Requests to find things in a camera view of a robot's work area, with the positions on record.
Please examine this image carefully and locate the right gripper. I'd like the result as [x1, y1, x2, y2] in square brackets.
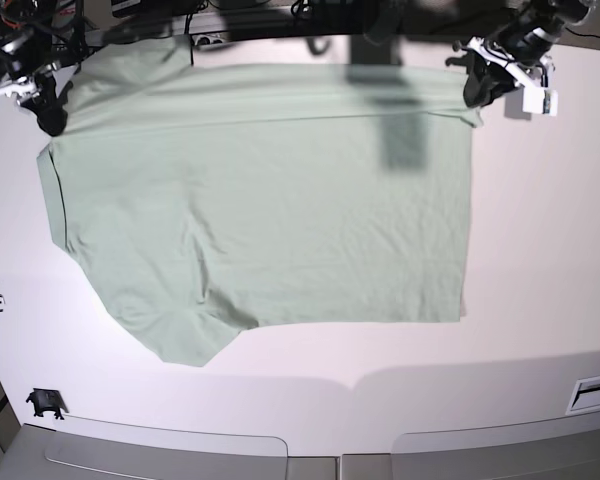
[0, 61, 74, 136]

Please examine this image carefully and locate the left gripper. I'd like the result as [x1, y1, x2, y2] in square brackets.
[454, 37, 553, 108]

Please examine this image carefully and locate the light green T-shirt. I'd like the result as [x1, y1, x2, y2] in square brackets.
[37, 40, 481, 367]

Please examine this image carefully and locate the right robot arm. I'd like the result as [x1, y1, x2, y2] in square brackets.
[0, 1, 88, 137]

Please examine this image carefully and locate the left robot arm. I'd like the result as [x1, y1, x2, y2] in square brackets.
[454, 0, 597, 116]

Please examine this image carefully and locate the black table clamp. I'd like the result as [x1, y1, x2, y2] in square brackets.
[26, 388, 68, 420]

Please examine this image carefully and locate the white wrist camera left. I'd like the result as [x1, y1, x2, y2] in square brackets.
[522, 87, 559, 117]

